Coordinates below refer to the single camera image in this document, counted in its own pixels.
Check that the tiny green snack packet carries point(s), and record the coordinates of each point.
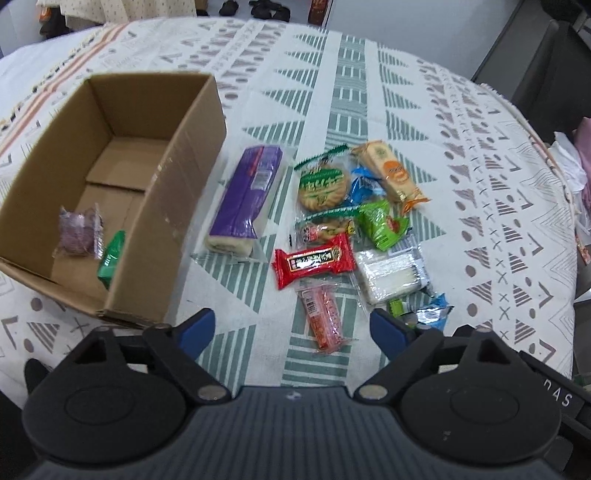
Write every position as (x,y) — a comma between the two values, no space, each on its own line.
(397,307)

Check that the white cloth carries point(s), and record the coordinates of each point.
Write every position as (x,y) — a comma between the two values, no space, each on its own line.
(565,157)

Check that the clear white snack packet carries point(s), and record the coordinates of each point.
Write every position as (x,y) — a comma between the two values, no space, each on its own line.
(390,274)

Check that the pair of black shoes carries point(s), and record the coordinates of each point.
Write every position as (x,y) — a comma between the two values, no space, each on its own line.
(270,7)

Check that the black chair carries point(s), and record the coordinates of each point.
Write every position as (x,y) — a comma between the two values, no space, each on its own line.
(540,69)

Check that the pink long snack packet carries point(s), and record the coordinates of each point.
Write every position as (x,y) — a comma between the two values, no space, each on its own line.
(323,318)

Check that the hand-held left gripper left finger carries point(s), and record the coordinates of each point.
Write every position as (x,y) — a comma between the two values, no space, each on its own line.
(199,326)

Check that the green pillow snack packet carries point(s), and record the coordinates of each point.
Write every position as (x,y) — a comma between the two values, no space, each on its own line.
(381,221)

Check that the green round cookie packet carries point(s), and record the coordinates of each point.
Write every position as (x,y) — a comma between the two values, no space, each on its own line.
(323,184)

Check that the pink cloth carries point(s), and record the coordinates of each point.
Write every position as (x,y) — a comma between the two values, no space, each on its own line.
(584,161)

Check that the brown cardboard box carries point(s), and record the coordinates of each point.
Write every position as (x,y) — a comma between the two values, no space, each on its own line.
(184,161)

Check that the red snack packet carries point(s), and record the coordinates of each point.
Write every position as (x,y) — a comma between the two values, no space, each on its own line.
(314,261)

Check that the purple cake roll pack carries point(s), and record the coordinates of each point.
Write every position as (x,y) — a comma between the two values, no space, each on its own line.
(244,194)

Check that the orange rice cracker packet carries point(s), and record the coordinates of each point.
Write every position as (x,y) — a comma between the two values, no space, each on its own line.
(390,170)

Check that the blue silver snack packet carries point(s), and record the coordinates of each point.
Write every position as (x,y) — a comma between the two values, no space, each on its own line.
(429,314)

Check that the patterned white green blanket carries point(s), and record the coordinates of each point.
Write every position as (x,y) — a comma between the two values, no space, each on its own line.
(369,92)

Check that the table with dotted cloth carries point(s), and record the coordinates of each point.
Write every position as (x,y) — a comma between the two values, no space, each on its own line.
(92,9)

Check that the small green cookie packet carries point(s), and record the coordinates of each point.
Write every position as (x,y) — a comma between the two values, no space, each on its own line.
(323,228)

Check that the green flat snack packet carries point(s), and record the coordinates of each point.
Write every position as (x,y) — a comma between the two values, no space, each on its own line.
(112,258)

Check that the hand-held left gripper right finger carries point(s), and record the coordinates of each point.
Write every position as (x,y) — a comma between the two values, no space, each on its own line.
(384,328)

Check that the purple round snack packet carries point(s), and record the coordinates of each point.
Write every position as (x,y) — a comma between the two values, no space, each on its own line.
(77,230)

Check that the single black shoe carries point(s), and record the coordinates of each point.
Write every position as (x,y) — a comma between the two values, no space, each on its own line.
(228,7)

